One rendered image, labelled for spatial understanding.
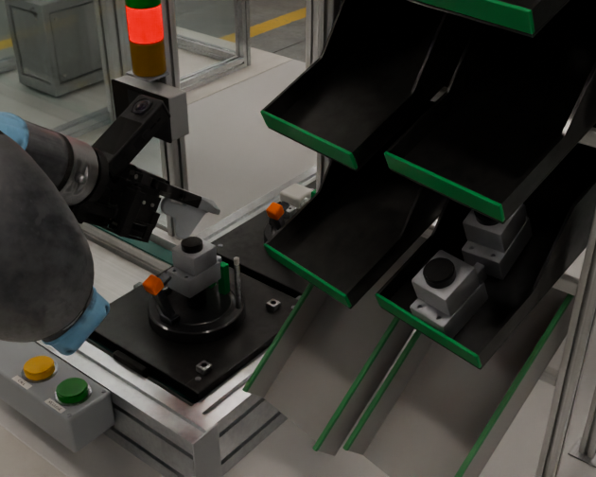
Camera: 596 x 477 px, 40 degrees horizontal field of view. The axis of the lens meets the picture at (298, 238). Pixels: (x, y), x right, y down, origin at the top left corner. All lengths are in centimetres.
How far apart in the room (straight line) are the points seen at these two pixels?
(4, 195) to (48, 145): 40
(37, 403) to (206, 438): 23
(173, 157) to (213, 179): 48
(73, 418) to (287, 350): 28
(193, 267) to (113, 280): 29
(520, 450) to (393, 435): 28
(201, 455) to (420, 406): 29
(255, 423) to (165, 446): 13
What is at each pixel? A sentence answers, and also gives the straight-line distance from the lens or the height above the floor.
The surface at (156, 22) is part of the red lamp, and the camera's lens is 123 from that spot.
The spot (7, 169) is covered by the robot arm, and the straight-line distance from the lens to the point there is 51.
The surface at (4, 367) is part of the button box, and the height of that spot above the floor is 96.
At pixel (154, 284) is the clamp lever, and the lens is 111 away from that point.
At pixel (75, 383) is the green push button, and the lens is 113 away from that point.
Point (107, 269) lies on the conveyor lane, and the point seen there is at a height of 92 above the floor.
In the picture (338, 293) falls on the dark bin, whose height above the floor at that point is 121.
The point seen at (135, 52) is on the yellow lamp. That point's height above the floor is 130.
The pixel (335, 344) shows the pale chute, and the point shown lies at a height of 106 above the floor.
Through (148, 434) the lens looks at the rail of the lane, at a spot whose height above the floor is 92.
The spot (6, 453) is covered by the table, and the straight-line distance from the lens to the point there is 123.
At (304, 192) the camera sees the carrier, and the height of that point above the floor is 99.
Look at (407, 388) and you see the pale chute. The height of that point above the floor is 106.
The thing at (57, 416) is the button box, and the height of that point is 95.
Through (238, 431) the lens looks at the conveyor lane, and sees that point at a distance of 111.
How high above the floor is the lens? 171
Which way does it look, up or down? 32 degrees down
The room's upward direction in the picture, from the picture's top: straight up
